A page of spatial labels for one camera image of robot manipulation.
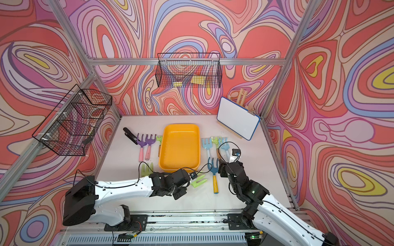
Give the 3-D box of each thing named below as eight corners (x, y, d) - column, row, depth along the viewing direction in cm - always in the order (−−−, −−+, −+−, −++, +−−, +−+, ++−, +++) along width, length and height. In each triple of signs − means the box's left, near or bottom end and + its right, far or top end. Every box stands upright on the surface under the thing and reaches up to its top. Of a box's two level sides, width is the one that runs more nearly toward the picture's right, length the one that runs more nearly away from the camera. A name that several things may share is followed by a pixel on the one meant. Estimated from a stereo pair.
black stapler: (124, 134, 111) (121, 129, 107) (127, 131, 112) (125, 127, 108) (136, 145, 104) (134, 140, 100) (140, 142, 106) (137, 138, 102)
